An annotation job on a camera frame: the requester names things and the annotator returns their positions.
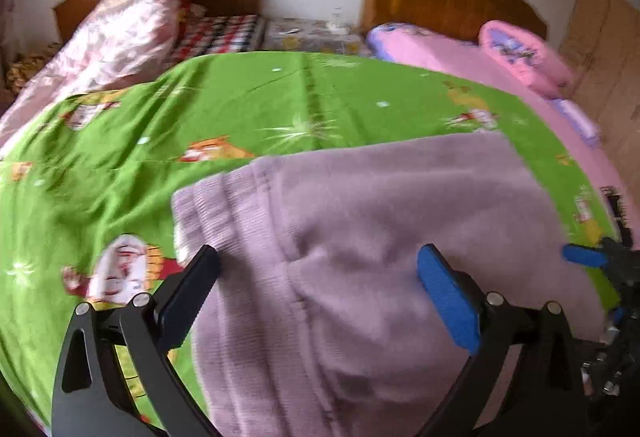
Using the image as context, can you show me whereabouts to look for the pink white floral quilt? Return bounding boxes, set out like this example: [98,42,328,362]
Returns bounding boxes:
[1,0,181,144]

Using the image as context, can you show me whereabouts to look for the nightstand with patterned cover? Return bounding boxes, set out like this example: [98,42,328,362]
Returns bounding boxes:
[262,18,370,56]

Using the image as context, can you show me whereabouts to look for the wooden wardrobe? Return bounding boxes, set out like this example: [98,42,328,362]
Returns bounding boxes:
[558,0,640,178]

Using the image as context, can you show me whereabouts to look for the pink rolled pillow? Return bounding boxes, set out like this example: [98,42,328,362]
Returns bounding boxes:
[478,20,574,99]

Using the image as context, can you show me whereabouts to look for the lilac fleece pants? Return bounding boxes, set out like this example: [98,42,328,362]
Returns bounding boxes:
[171,132,605,436]

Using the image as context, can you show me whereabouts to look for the plaid bed sheet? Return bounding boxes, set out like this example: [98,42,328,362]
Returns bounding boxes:
[166,14,266,66]

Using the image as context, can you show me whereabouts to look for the pink quilt on bed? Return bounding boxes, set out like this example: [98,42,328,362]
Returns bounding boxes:
[365,21,626,188]

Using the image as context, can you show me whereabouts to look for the green cartoon bed sheet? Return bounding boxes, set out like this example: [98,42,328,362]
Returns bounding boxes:
[1,52,616,423]

